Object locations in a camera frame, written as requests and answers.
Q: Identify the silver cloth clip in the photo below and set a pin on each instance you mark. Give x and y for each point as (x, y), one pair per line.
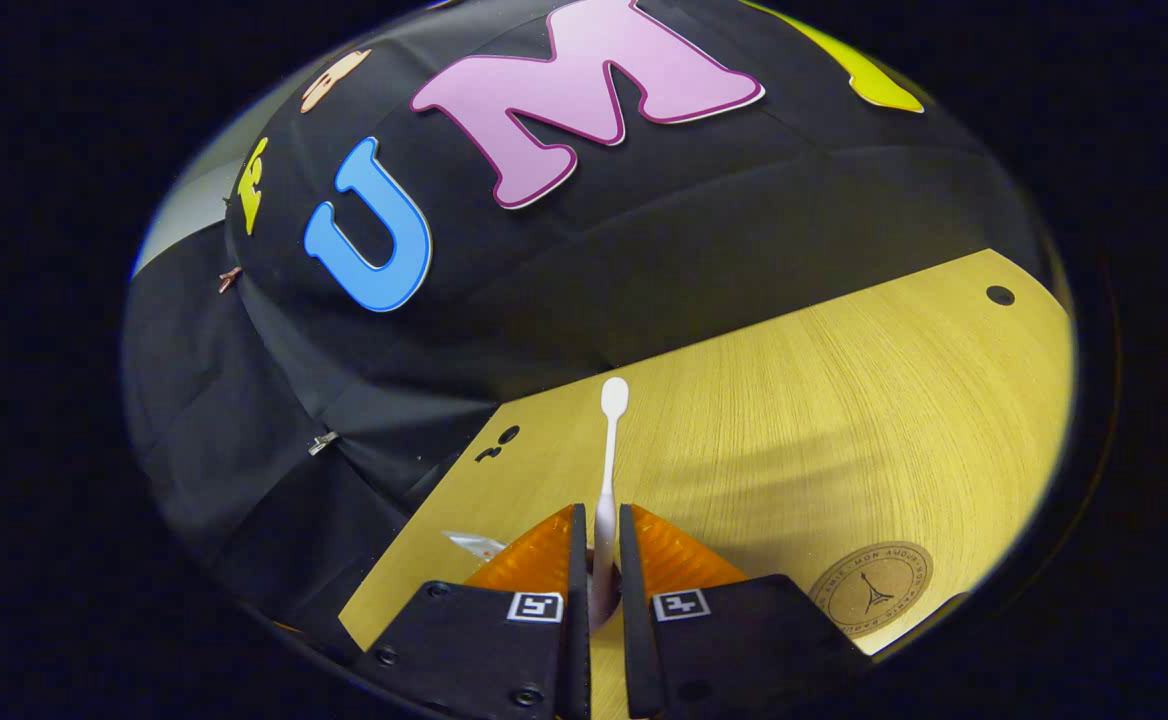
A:
(322, 443)

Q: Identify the white toothbrush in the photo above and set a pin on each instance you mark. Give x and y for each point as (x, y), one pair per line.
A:
(612, 400)

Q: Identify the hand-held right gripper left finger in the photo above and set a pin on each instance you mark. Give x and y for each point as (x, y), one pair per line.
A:
(494, 650)

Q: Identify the wooden desktop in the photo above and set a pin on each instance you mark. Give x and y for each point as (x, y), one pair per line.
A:
(794, 430)

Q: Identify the black backdrop cloth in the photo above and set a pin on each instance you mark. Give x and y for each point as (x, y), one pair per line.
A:
(644, 250)

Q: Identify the copper cloth clip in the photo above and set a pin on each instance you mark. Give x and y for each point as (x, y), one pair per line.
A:
(230, 279)

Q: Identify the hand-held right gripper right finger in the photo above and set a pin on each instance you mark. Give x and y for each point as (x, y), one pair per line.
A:
(734, 650)

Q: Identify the round cork coaster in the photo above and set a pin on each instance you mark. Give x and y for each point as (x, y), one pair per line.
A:
(869, 590)

